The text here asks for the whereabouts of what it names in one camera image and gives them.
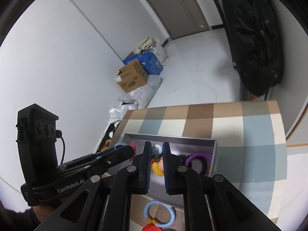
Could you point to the red I China badge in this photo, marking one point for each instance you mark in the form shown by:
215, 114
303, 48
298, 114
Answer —
151, 227

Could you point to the checkered table cloth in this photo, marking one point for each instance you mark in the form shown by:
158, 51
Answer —
251, 166

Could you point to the silver phone box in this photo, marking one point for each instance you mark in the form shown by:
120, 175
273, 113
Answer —
182, 146

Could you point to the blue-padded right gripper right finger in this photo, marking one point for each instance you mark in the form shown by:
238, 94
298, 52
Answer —
170, 169

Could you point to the person's left hand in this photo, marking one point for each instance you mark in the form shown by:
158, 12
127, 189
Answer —
43, 211

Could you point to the blue cardboard box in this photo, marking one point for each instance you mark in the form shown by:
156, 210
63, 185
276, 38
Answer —
148, 60

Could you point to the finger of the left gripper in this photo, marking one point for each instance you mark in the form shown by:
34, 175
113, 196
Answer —
118, 156
113, 150

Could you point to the black camera module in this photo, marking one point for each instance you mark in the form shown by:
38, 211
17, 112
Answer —
36, 140

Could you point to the brown cardboard box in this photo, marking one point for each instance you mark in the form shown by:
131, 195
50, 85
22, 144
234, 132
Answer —
131, 76

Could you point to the black backpack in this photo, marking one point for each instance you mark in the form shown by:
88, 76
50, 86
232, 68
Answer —
255, 35

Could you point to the brown door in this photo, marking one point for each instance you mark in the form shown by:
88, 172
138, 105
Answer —
180, 17

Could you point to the white cloth bag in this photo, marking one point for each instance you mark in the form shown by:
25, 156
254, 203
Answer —
153, 45

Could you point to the purple ring toy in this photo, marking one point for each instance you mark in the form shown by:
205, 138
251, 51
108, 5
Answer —
205, 161

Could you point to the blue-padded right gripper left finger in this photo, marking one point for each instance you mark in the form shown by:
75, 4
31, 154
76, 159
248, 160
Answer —
145, 168

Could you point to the white plastic bags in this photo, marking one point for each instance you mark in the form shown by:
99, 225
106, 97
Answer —
136, 99

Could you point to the light blue ring toy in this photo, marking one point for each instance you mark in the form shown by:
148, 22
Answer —
160, 214

